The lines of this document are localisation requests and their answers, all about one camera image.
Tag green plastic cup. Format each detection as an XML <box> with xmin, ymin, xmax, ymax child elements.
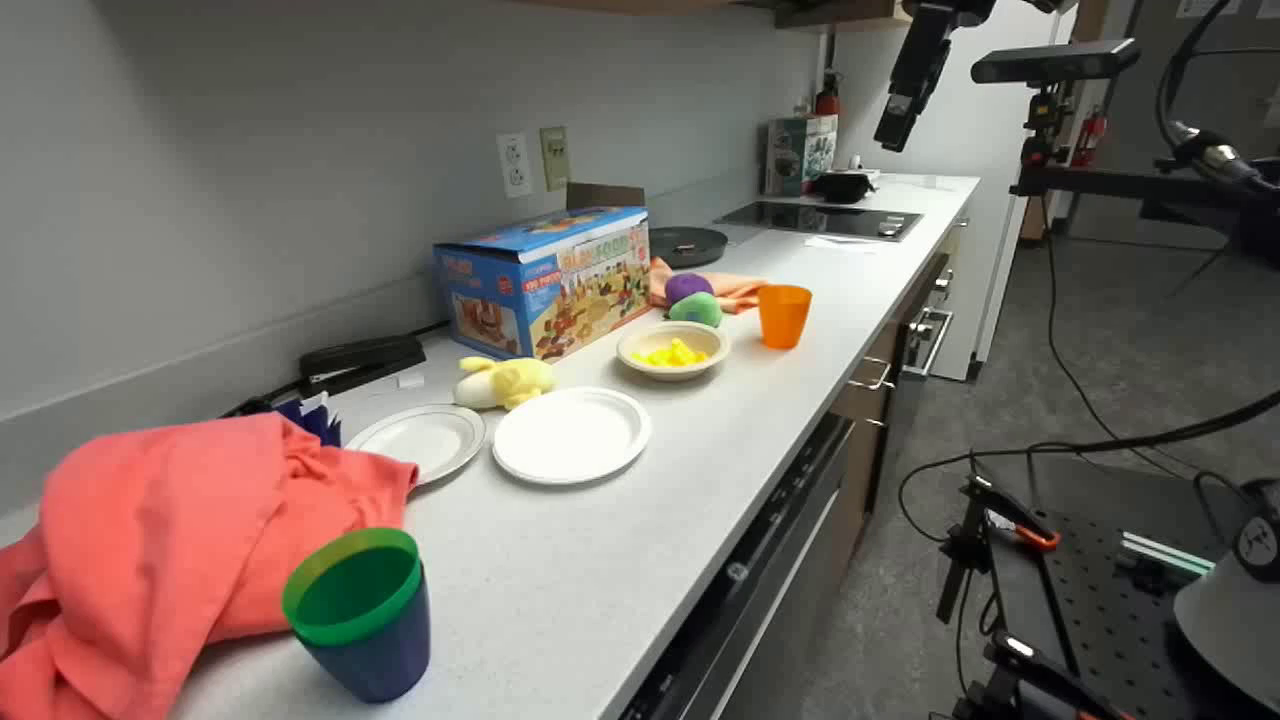
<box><xmin>280</xmin><ymin>525</ymin><xmax>429</xmax><ymax>654</ymax></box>

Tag peach orange cloth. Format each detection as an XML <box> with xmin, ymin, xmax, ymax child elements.
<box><xmin>646</xmin><ymin>255</ymin><xmax>777</xmax><ymax>318</ymax></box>

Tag purple ball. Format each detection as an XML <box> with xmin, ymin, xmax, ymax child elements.
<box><xmin>663</xmin><ymin>269</ymin><xmax>714</xmax><ymax>308</ymax></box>

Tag black pot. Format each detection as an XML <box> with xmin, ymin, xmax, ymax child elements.
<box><xmin>808</xmin><ymin>167</ymin><xmax>879</xmax><ymax>210</ymax></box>

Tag pale green tube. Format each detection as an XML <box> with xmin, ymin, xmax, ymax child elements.
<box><xmin>1115</xmin><ymin>530</ymin><xmax>1219</xmax><ymax>582</ymax></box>

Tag black tripod with orange clamp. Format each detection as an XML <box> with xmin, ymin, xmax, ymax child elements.
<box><xmin>930</xmin><ymin>464</ymin><xmax>1072</xmax><ymax>720</ymax></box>

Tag large white plate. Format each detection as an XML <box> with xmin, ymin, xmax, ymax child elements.
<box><xmin>488</xmin><ymin>383</ymin><xmax>656</xmax><ymax>492</ymax></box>

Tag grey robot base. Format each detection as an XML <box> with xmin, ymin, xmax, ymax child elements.
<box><xmin>1171</xmin><ymin>475</ymin><xmax>1280</xmax><ymax>720</ymax></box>

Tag black frying pan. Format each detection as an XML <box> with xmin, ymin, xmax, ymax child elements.
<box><xmin>646</xmin><ymin>224</ymin><xmax>730</xmax><ymax>274</ymax></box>

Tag yellow toy chips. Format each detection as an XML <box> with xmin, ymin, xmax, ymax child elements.
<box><xmin>641</xmin><ymin>336</ymin><xmax>713</xmax><ymax>373</ymax></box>

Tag coral pink cloth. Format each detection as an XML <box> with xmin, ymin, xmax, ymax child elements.
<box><xmin>0</xmin><ymin>409</ymin><xmax>424</xmax><ymax>720</ymax></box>

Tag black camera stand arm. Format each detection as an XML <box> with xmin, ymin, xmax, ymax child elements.
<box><xmin>1008</xmin><ymin>75</ymin><xmax>1280</xmax><ymax>261</ymax></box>

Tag beige wall switch plate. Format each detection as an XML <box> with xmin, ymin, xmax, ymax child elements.
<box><xmin>536</xmin><ymin>123</ymin><xmax>575</xmax><ymax>195</ymax></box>

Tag black perforated table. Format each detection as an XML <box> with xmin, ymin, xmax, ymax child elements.
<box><xmin>988</xmin><ymin>506</ymin><xmax>1280</xmax><ymax>720</ymax></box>

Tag small white plate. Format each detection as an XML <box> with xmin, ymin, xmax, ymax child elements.
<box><xmin>346</xmin><ymin>406</ymin><xmax>488</xmax><ymax>492</ymax></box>

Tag yellow plush toy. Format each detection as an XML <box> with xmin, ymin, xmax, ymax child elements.
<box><xmin>451</xmin><ymin>351</ymin><xmax>558</xmax><ymax>411</ymax></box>

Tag grey counter cabinet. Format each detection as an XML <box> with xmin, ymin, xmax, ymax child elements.
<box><xmin>617</xmin><ymin>217</ymin><xmax>966</xmax><ymax>720</ymax></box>

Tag white wall outlet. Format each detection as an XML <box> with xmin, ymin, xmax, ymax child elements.
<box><xmin>497</xmin><ymin>127</ymin><xmax>536</xmax><ymax>199</ymax></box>

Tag thin black floor cable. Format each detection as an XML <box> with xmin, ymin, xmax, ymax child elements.
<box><xmin>893</xmin><ymin>393</ymin><xmax>1280</xmax><ymax>553</ymax></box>

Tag dark blue plastic object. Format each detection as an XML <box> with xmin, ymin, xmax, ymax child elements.
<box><xmin>277</xmin><ymin>393</ymin><xmax>346</xmax><ymax>450</ymax></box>

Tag orange plastic cup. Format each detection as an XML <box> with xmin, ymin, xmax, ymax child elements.
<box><xmin>756</xmin><ymin>282</ymin><xmax>817</xmax><ymax>351</ymax></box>

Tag green ball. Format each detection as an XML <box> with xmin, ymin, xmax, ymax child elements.
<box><xmin>663</xmin><ymin>288</ymin><xmax>729</xmax><ymax>333</ymax></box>

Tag toy food set box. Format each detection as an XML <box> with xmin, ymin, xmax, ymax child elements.
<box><xmin>431</xmin><ymin>203</ymin><xmax>656</xmax><ymax>364</ymax></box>

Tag black camera bar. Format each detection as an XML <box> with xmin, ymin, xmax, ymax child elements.
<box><xmin>966</xmin><ymin>37</ymin><xmax>1142</xmax><ymax>90</ymax></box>

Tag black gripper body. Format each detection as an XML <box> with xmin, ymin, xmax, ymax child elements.
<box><xmin>882</xmin><ymin>0</ymin><xmax>996</xmax><ymax>106</ymax></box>

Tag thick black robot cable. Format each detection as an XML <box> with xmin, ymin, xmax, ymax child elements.
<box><xmin>1157</xmin><ymin>0</ymin><xmax>1280</xmax><ymax>266</ymax></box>

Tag black stapler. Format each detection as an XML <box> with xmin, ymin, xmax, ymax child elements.
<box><xmin>297</xmin><ymin>333</ymin><xmax>431</xmax><ymax>399</ymax></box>

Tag blue plastic cup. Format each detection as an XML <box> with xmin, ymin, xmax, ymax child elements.
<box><xmin>291</xmin><ymin>573</ymin><xmax>437</xmax><ymax>710</ymax></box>

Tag white bowl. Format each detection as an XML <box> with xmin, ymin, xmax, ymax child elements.
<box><xmin>617</xmin><ymin>318</ymin><xmax>730</xmax><ymax>383</ymax></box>

